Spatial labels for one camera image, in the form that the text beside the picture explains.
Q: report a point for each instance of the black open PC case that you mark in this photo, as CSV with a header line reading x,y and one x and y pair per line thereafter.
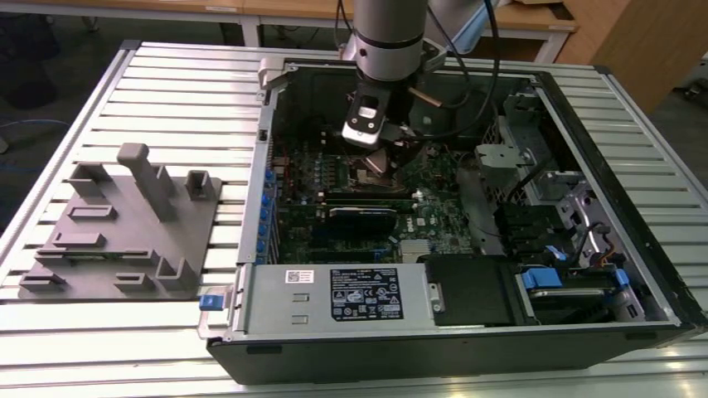
x,y
387,360

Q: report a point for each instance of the metal drive cage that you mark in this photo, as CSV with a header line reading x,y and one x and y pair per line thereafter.
x,y
497,157

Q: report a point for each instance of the grey plastic parts rack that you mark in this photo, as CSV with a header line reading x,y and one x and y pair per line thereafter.
x,y
137,232

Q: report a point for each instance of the silver chipset heatsink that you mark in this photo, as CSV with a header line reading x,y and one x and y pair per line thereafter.
x,y
415,250

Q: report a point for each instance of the blue plastic clip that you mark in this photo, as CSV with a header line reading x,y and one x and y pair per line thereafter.
x,y
620,277

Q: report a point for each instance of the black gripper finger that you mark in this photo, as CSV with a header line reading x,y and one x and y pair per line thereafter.
x,y
408,153

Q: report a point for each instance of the black office chair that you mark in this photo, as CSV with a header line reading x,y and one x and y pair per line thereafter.
x,y
27,62

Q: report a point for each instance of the silver power supply unit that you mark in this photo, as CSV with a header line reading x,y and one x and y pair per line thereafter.
x,y
276,307

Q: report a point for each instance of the hard disk in blue carrier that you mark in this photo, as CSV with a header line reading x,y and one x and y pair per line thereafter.
x,y
539,278

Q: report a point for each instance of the small CPU plate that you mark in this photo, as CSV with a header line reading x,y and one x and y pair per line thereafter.
x,y
381,161

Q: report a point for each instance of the grey equipment on wheels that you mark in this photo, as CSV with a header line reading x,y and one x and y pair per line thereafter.
x,y
699,83

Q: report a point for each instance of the black graphics card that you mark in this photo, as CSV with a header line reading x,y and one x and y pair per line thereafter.
x,y
361,226

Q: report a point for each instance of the blue case latch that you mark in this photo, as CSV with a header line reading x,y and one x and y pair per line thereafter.
x,y
209,302

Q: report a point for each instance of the green motherboard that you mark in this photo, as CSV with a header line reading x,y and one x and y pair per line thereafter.
x,y
436,207

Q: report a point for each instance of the CPU socket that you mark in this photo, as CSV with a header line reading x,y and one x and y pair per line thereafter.
x,y
365,182

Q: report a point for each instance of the wooden cabinet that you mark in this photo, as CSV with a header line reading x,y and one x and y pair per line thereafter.
x,y
636,41

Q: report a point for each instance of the wooden desk white frame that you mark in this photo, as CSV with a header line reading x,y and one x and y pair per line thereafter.
x,y
544,20

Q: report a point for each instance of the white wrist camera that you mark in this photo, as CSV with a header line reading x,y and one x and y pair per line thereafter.
x,y
365,120

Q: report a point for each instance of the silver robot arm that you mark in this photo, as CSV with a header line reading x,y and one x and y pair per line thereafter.
x,y
387,41

